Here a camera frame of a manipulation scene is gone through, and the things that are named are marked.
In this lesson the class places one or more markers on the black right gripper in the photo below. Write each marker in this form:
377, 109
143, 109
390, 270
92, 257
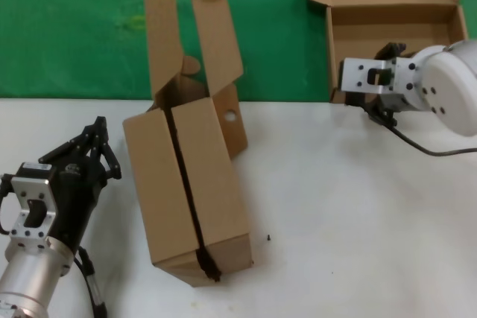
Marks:
376, 107

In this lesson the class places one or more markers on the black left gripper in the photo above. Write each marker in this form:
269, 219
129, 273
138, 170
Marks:
80, 187

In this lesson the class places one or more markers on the wide brown cardboard box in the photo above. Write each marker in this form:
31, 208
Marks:
372, 27

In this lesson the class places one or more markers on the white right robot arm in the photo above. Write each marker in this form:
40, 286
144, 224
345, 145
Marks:
451, 83

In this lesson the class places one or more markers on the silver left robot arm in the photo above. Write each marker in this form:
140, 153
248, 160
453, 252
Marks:
26, 277

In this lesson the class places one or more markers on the brown cardboard box without hole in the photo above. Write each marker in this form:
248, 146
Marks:
160, 191

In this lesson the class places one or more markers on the brown cardboard box, round hole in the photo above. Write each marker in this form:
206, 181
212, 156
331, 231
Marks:
212, 184

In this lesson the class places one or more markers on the green cloth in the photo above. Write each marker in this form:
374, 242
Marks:
56, 35

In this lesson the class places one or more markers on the silver right wrist bracket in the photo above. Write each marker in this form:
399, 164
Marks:
354, 72

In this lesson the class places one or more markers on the silver wrist bracket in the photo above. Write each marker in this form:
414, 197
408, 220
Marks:
354, 72
41, 187

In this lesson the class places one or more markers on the silver left wrist bracket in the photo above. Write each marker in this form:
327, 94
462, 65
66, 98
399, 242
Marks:
41, 187

